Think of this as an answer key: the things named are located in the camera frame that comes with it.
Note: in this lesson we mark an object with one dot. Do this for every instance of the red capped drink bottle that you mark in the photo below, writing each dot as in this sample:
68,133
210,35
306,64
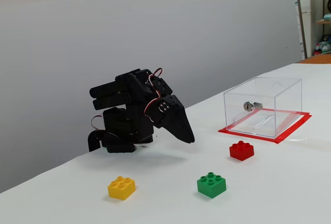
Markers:
317,50

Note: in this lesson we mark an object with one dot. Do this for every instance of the black table clamp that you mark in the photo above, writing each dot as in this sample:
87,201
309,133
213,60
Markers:
92,141

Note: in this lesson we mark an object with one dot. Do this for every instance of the red tape frame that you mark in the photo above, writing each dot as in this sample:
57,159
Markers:
297,128

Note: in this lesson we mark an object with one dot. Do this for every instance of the metal shelf rack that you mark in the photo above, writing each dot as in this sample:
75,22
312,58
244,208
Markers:
300,14

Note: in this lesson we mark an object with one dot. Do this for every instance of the silver cam lock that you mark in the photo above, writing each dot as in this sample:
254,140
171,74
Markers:
252,106

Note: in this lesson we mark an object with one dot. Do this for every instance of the clear plastic bag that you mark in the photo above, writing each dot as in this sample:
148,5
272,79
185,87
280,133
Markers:
326,45

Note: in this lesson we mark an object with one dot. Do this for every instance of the white cabinet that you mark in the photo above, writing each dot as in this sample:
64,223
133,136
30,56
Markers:
307,22

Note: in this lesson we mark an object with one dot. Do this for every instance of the red lego brick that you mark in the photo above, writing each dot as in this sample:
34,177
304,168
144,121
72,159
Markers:
241,151

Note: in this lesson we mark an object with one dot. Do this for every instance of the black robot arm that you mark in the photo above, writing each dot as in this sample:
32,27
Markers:
134,84

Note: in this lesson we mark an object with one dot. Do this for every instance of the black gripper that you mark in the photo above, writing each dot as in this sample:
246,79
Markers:
178,113

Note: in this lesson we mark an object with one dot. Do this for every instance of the transparent acrylic box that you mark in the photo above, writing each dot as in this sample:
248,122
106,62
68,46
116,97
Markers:
284,97

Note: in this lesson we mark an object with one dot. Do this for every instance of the green lego brick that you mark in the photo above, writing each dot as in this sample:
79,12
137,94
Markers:
210,186

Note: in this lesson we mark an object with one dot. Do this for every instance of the yellow lego brick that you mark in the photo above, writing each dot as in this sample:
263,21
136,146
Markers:
121,189

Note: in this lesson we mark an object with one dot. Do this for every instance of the orange wooden table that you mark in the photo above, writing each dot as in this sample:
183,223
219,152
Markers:
319,59

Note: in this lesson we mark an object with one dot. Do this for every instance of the teal object on shelf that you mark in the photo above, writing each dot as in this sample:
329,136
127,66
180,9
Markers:
328,17

